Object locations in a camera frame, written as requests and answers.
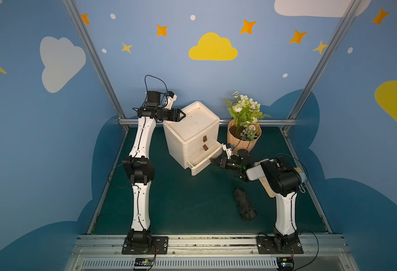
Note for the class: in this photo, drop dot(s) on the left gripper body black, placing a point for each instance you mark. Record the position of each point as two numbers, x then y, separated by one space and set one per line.
171 114

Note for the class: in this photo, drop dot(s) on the black umbrella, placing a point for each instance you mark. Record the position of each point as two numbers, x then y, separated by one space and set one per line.
246 210

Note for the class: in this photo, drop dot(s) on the potted artificial flower plant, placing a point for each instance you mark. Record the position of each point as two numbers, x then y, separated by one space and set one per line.
243 129

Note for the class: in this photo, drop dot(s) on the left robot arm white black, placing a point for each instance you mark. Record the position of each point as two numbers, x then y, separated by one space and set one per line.
141 172

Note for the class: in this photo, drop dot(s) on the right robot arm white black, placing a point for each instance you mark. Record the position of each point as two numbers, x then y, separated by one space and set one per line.
284 181

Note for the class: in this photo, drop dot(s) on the white drawer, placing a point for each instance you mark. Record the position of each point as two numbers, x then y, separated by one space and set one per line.
203 156

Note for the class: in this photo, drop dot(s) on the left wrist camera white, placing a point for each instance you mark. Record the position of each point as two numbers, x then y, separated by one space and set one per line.
170 99

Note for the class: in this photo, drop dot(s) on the left circuit board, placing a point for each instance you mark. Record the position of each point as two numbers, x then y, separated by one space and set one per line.
143 262

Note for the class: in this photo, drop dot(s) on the circuit board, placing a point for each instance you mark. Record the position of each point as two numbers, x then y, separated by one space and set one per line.
285 264
143 262

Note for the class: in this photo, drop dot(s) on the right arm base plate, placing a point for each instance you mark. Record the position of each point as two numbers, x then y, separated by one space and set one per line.
275 245

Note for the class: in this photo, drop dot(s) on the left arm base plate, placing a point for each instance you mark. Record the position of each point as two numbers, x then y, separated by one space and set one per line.
157 244

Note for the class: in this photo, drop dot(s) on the right circuit board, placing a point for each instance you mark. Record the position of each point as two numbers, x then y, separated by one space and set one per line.
285 264

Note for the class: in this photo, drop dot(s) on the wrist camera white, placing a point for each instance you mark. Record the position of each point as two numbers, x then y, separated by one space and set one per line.
227 148
170 99

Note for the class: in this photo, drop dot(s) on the beige work glove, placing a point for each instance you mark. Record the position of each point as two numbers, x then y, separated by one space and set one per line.
268 188

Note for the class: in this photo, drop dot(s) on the aluminium frame back rail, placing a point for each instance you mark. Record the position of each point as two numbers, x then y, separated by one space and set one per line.
270 122

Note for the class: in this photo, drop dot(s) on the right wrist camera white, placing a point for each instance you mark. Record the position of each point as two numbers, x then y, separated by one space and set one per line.
227 148

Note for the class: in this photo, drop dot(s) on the white drawer cabinet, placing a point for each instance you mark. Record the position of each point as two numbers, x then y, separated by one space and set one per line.
200 126

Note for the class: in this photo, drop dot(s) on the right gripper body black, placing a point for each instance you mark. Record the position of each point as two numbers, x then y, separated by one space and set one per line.
223 162

